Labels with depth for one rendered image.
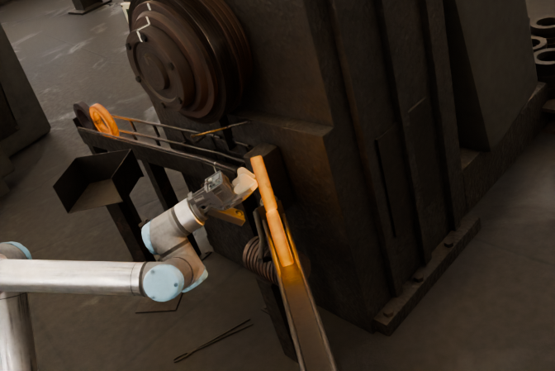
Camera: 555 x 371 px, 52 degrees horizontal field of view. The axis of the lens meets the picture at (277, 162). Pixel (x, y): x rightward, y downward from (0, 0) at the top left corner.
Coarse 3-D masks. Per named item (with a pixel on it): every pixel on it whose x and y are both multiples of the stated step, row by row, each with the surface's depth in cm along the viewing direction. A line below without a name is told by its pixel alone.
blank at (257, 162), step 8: (256, 160) 156; (256, 168) 154; (264, 168) 153; (256, 176) 153; (264, 176) 152; (264, 184) 152; (264, 192) 152; (272, 192) 153; (264, 200) 153; (272, 200) 154; (272, 208) 157
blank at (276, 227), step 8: (272, 216) 155; (272, 224) 153; (280, 224) 153; (272, 232) 152; (280, 232) 152; (280, 240) 151; (280, 248) 152; (288, 248) 152; (280, 256) 152; (288, 256) 153; (288, 264) 157
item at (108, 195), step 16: (80, 160) 238; (96, 160) 237; (112, 160) 235; (128, 160) 227; (64, 176) 229; (80, 176) 239; (96, 176) 242; (112, 176) 215; (128, 176) 226; (144, 176) 238; (64, 192) 228; (80, 192) 238; (96, 192) 235; (112, 192) 230; (128, 192) 224; (80, 208) 227; (112, 208) 233; (128, 208) 238; (128, 224) 236; (128, 240) 242; (144, 256) 245; (144, 304) 259; (160, 304) 256; (176, 304) 254
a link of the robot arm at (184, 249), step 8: (184, 240) 159; (176, 248) 157; (184, 248) 158; (192, 248) 161; (160, 256) 160; (168, 256) 157; (176, 256) 155; (184, 256) 156; (192, 256) 159; (192, 264) 155; (200, 264) 159; (200, 272) 158; (192, 280) 154; (200, 280) 157
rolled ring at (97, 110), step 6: (90, 108) 268; (96, 108) 263; (102, 108) 263; (90, 114) 273; (96, 114) 271; (102, 114) 261; (108, 114) 262; (96, 120) 273; (108, 120) 262; (96, 126) 276; (102, 126) 275; (108, 126) 264; (114, 126) 264; (108, 132) 274; (114, 132) 265
